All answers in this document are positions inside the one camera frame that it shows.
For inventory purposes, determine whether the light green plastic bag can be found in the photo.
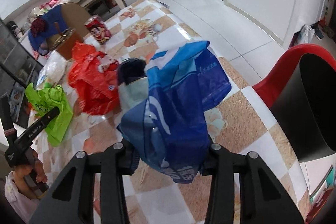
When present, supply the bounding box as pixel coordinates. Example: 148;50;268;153
25;83;74;147

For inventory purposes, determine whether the red plastic bag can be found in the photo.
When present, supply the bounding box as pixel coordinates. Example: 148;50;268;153
68;42;120;115

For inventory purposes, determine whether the blue plastic bag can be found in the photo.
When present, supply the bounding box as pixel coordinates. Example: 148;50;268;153
117;41;231;184

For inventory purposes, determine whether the clear plastic bag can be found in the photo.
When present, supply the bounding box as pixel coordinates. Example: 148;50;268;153
35;51;68;90

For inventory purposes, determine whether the pink left sleeve forearm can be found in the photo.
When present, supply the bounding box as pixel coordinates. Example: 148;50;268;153
5;171;40;223

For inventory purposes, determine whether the black trash bin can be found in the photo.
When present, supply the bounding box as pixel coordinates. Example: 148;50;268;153
270;53;335;162

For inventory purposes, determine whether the person's left hand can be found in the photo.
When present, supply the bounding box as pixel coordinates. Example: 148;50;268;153
13;149;48;200

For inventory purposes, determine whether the glass display cabinet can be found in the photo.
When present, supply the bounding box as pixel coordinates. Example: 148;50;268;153
0;22;42;128

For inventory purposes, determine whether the checked patterned tablecloth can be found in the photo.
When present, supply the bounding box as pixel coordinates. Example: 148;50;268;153
30;0;311;223

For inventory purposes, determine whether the brown wooden box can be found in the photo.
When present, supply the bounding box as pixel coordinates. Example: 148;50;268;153
47;22;84;60

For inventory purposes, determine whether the red plastic stool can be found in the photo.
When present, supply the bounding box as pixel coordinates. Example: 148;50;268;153
253;44;335;109

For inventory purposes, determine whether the dark blue cap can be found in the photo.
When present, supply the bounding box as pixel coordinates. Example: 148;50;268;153
117;57;146;85

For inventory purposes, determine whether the chair with blue garment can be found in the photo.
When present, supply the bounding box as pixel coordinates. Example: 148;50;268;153
28;2;91;59

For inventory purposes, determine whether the red cartoon drink can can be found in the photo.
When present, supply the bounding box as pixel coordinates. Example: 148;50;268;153
84;15;112;45

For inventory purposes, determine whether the white plastic bag on floor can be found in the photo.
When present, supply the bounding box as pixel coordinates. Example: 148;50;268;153
297;24;315;45

